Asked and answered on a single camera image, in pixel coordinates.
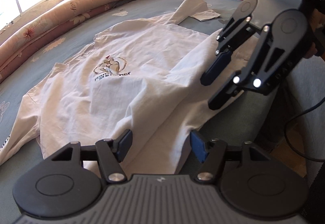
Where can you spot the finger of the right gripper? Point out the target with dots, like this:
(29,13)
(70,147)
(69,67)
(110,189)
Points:
(279,49)
(233,35)

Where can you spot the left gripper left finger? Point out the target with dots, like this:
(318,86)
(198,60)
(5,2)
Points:
(71,180)

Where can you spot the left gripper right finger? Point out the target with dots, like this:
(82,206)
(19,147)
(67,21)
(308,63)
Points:
(248,179)

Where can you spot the white long sleeve shirt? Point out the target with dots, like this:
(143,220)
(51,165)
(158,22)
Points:
(143,75)

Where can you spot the blue floral bed sheet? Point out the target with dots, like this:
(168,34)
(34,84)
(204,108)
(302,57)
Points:
(71,43)

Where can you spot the pink floral folded quilt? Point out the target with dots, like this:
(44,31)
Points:
(45,28)

